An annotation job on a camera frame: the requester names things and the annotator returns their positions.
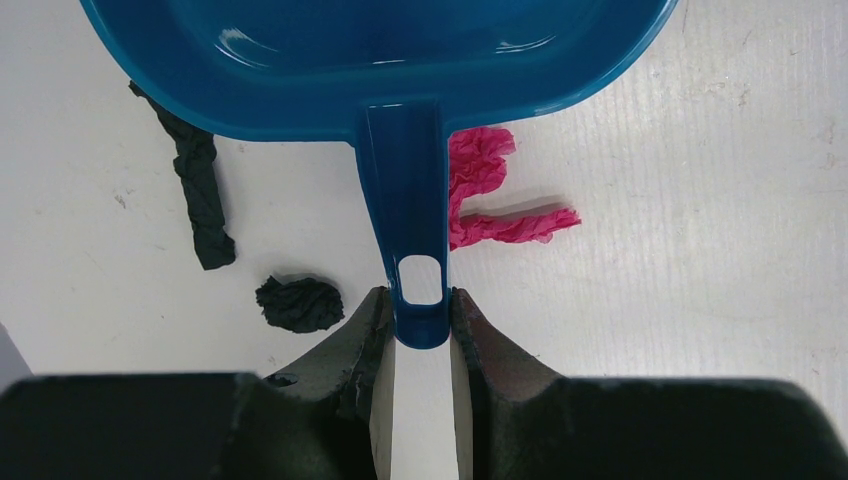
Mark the magenta paper scrap left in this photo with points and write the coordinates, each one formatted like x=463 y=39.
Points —
x=477 y=166

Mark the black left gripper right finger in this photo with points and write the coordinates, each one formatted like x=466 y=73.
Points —
x=516 y=418

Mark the blue dustpan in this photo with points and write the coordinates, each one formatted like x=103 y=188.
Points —
x=393 y=79

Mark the long black paper scrap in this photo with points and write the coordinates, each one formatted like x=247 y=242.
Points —
x=194 y=165

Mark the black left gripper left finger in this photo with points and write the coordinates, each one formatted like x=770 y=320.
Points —
x=326 y=415

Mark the crumpled black paper ball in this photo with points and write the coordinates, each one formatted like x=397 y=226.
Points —
x=301 y=306

